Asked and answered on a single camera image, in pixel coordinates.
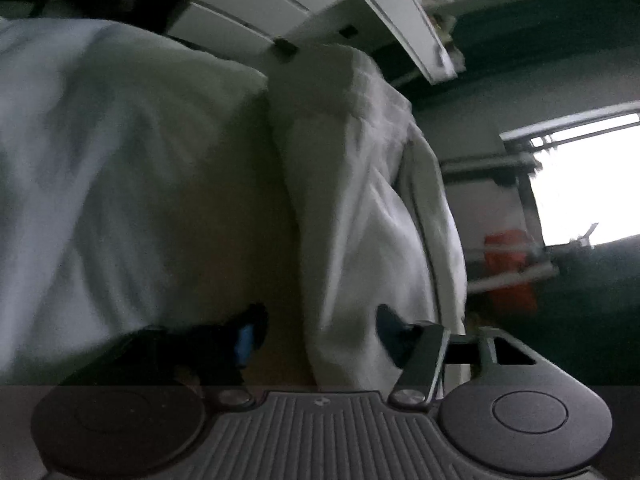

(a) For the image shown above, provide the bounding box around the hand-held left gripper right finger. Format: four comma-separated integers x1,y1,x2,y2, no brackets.
376,303,553,407

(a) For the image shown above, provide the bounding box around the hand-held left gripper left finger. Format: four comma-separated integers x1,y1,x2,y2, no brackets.
112,301,271,407

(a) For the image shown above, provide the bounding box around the white sweater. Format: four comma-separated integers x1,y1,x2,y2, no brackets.
267,44,469,391

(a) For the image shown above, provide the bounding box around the orange bag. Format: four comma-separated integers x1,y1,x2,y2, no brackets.
484,230,538,313

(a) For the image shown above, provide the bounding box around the silver tripod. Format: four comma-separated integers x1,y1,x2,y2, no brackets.
440,152,598,295

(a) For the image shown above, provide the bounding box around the dark green curtain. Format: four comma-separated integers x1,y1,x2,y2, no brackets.
465,235,640,386
370,0,640,93

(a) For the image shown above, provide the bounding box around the pale pink bed blanket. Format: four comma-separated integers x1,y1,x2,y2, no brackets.
0,17,301,386

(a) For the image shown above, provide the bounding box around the window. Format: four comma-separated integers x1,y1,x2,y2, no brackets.
500,101,640,248

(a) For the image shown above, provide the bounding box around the white dressing desk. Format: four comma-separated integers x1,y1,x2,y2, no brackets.
167,0,468,86

